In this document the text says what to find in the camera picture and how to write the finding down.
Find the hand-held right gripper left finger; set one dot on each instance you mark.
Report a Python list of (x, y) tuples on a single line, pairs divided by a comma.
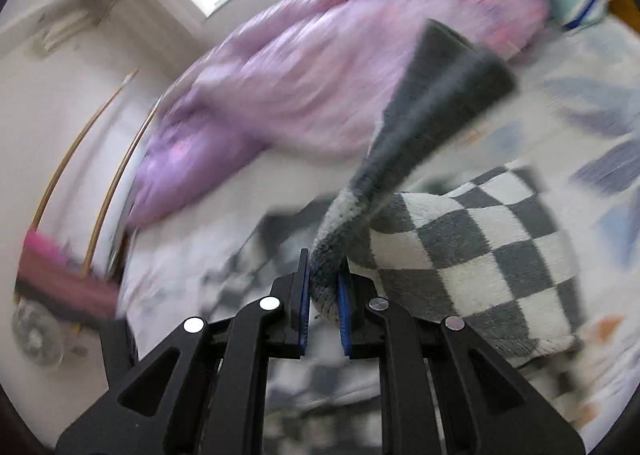
[(302, 307)]

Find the white standing fan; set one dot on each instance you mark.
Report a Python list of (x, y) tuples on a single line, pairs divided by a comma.
[(35, 335)]

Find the wooden bed with patterned sheet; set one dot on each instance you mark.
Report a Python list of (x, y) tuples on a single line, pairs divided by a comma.
[(575, 100)]

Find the pink towel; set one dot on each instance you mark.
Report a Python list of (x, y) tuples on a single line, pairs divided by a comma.
[(60, 280)]

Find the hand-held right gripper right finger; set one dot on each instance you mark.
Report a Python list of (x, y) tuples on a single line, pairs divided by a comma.
[(344, 316)]

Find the purple floral quilt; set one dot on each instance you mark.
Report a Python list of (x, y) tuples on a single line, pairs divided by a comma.
[(300, 85)]

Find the white air conditioner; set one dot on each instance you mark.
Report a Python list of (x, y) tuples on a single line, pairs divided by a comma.
[(62, 30)]

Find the grey checkered blanket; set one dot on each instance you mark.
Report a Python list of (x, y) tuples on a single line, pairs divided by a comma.
[(450, 255)]

